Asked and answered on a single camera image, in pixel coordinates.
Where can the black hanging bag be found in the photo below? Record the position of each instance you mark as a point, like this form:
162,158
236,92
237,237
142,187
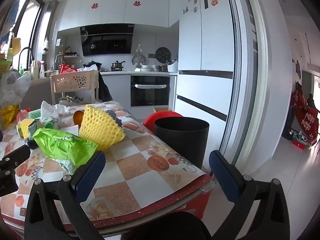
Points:
105,87

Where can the black wok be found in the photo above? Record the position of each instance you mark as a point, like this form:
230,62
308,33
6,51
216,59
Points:
92,65

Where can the green foam sponge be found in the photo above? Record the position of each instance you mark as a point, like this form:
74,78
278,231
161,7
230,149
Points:
35,114

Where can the round black pan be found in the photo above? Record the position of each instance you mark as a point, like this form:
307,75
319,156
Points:
163,54

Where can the steel cooking pot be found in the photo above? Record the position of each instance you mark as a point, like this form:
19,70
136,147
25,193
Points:
117,65

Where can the yellow plastic basket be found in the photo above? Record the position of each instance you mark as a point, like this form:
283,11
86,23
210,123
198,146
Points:
5,67

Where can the white refrigerator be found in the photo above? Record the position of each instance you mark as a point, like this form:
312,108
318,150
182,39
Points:
215,42

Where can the red plastic basket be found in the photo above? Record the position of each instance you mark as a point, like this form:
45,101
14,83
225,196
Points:
67,68

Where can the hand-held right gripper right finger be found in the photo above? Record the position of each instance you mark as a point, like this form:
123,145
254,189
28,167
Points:
222,177

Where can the large yellow foam fruit net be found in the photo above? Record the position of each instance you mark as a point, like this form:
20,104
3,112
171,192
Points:
100,127

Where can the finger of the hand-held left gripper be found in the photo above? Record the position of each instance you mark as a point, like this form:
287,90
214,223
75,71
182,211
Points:
15,156

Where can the cardboard box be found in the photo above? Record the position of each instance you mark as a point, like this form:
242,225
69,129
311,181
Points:
162,109

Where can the pink plastic bag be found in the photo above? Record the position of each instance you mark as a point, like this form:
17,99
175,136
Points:
22,115

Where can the small yellow foam fruit net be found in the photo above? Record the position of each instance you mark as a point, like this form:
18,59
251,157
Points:
23,127

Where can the white bottle with green cap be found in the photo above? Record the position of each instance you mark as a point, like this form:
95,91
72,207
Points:
50,124

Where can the red banner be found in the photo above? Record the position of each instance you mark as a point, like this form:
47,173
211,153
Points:
307,122

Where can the round silver steamer plate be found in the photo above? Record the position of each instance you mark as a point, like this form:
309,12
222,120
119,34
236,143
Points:
138,60

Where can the white paper towel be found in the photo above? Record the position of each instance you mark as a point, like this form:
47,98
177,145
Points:
52,110

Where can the green plastic bag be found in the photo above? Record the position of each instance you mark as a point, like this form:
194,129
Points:
62,145

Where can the white spray bottle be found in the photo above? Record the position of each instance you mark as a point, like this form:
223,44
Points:
42,71

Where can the grey blue cloth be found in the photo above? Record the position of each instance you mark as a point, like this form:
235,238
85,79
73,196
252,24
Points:
114,117

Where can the white rice cooker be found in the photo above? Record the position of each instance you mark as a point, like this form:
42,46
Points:
172,66

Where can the red paper cabinet decal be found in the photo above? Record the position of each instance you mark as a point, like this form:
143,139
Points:
94,5
136,3

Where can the gold foil bag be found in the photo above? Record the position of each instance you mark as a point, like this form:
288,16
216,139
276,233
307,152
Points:
8,113

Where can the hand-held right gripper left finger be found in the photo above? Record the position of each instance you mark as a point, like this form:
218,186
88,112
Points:
91,173

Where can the black range hood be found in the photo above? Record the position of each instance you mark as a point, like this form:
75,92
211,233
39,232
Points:
107,42

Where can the black built-in oven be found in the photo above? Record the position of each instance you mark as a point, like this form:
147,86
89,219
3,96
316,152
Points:
150,95

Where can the clear plastic bag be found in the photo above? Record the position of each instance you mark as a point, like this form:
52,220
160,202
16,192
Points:
68,165

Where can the red plastic stool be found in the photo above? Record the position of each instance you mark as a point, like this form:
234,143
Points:
162,118

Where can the large translucent plastic bag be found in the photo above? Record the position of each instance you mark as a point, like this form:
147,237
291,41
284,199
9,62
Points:
12,87

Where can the table with checkered cloth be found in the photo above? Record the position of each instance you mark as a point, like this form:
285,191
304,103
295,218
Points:
130,165

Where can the black trash bin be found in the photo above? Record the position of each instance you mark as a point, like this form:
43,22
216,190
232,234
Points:
181,142

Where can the black kitchen faucet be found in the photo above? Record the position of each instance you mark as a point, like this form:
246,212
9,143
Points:
21,52

